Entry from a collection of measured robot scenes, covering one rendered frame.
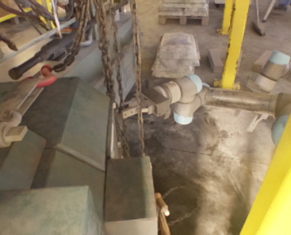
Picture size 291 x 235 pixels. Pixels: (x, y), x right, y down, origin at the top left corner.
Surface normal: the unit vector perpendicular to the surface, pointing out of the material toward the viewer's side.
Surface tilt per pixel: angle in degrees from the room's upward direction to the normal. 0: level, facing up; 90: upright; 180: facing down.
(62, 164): 45
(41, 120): 0
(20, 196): 0
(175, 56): 63
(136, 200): 0
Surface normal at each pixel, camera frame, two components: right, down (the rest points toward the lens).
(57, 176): 0.68, -0.62
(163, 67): -0.27, 0.21
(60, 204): -0.04, -0.80
